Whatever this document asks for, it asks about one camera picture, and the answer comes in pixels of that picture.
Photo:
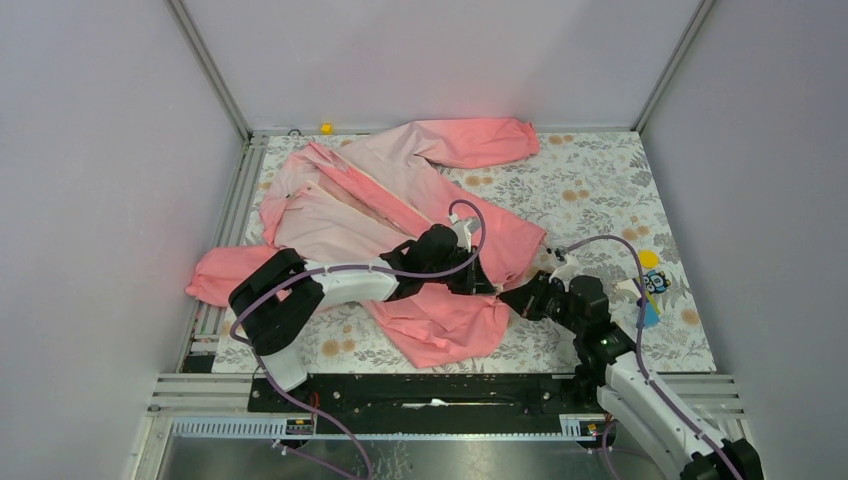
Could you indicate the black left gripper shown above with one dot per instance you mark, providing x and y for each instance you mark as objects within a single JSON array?
[{"x": 474, "y": 280}]

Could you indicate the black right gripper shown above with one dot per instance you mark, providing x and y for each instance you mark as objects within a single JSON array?
[{"x": 527, "y": 299}]

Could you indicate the pink zip-up jacket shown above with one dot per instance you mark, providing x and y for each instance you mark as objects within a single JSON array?
[{"x": 352, "y": 203}]

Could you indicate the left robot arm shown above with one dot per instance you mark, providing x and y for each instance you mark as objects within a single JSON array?
[{"x": 275, "y": 302}]

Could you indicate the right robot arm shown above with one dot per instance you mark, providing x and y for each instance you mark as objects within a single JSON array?
[{"x": 682, "y": 444}]

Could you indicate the floral patterned table mat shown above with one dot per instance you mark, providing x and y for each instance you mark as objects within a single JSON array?
[{"x": 579, "y": 185}]

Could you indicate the yellow round disc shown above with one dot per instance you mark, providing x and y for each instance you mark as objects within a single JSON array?
[{"x": 649, "y": 259}]

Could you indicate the cartoon sticker toy block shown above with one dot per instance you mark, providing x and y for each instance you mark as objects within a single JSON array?
[{"x": 654, "y": 283}]

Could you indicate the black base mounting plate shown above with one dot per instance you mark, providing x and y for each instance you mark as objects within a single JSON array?
[{"x": 476, "y": 397}]

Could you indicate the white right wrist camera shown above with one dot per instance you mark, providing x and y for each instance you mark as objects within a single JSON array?
[{"x": 568, "y": 267}]

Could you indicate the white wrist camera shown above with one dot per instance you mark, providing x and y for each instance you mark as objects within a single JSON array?
[
  {"x": 568, "y": 267},
  {"x": 464, "y": 229}
]

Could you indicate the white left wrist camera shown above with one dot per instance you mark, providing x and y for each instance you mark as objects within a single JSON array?
[{"x": 464, "y": 229}]

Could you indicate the grey slotted cable duct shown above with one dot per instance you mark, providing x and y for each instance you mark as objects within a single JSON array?
[{"x": 556, "y": 426}]

